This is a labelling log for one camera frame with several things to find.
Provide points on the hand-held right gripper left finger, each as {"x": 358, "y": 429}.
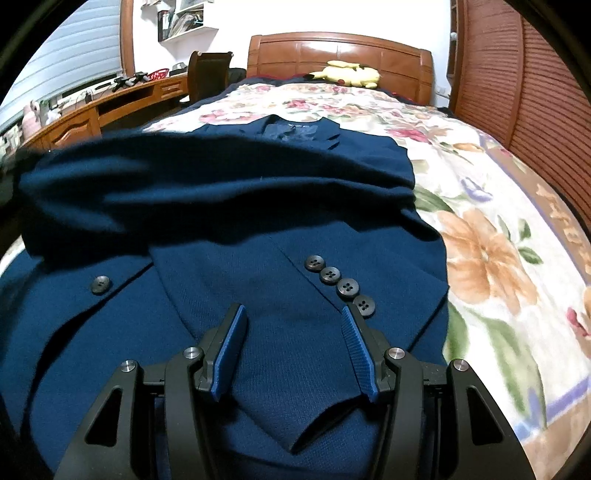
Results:
{"x": 228, "y": 353}

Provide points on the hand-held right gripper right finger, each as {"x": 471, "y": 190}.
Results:
{"x": 360, "y": 357}

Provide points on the blue suit jacket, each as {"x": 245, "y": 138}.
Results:
{"x": 207, "y": 217}

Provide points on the floral blanket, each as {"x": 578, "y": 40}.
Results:
{"x": 489, "y": 258}

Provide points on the wooden desk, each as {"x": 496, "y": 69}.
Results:
{"x": 69, "y": 127}

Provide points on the dark wooden chair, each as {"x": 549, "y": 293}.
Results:
{"x": 207, "y": 76}

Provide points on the yellow plush toy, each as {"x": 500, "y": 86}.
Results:
{"x": 346, "y": 73}

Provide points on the red basket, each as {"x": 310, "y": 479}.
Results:
{"x": 158, "y": 74}

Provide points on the metal bowl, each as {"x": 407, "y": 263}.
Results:
{"x": 178, "y": 69}

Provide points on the black gadget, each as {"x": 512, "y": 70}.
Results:
{"x": 129, "y": 81}

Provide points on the wooden bed headboard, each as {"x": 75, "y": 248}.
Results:
{"x": 341, "y": 50}

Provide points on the pink jug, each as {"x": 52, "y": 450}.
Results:
{"x": 31, "y": 115}

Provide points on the wooden louvered wardrobe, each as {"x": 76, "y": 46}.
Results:
{"x": 521, "y": 78}

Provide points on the grey window blind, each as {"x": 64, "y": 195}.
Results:
{"x": 69, "y": 60}

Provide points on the wall socket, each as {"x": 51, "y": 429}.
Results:
{"x": 442, "y": 90}

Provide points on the white wall shelf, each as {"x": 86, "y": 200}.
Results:
{"x": 189, "y": 25}

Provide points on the wooden window frame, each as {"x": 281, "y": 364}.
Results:
{"x": 127, "y": 37}

